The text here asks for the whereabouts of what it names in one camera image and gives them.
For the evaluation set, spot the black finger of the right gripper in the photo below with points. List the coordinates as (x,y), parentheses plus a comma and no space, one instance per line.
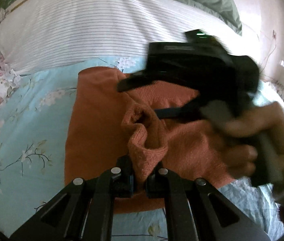
(185,114)
(142,79)

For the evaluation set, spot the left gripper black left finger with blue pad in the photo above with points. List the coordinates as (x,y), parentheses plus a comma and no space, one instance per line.
(84,209)

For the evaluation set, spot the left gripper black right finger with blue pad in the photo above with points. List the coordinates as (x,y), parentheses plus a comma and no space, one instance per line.
(195,210)

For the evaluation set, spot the rust orange knit sweater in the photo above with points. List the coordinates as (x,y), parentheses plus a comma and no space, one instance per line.
(106,125)

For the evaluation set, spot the person's right hand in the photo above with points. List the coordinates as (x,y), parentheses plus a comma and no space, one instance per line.
(255,143)

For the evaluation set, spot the white striped pillow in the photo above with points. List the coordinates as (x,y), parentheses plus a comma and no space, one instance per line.
(43,34)

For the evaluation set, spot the light blue floral bedsheet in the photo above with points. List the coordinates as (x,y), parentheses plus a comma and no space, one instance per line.
(33,129)

